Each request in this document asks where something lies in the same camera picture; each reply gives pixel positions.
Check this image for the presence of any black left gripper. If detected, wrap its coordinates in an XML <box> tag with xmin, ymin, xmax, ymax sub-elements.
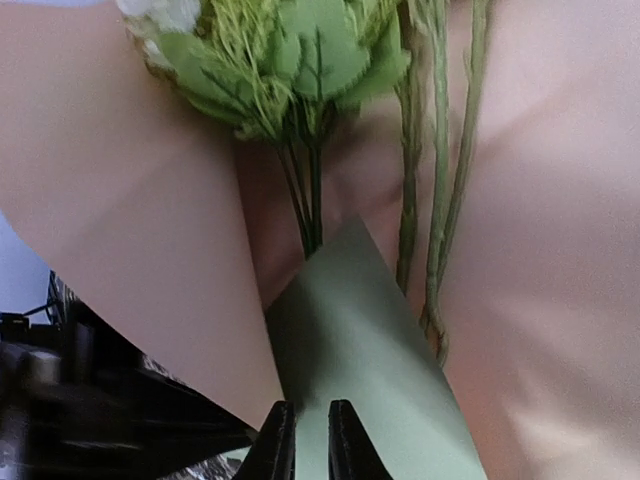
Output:
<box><xmin>0</xmin><ymin>309</ymin><xmax>261</xmax><ymax>480</ymax></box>

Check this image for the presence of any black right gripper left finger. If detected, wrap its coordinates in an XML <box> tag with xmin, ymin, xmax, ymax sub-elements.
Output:
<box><xmin>238</xmin><ymin>401</ymin><xmax>296</xmax><ymax>480</ymax></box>

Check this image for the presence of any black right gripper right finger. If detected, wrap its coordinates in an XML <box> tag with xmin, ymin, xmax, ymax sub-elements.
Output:
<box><xmin>328</xmin><ymin>399</ymin><xmax>392</xmax><ymax>480</ymax></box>

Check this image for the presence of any peach green wrapping paper sheet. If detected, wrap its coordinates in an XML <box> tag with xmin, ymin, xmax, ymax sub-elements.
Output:
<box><xmin>1</xmin><ymin>1</ymin><xmax>639</xmax><ymax>479</ymax></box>

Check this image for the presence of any green hydrangea leaf bunch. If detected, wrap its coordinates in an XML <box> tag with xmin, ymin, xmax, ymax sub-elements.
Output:
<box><xmin>117</xmin><ymin>1</ymin><xmax>410</xmax><ymax>255</ymax></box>

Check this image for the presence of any white rose stem bunch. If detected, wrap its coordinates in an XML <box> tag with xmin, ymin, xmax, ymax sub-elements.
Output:
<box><xmin>395</xmin><ymin>0</ymin><xmax>492</xmax><ymax>365</ymax></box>

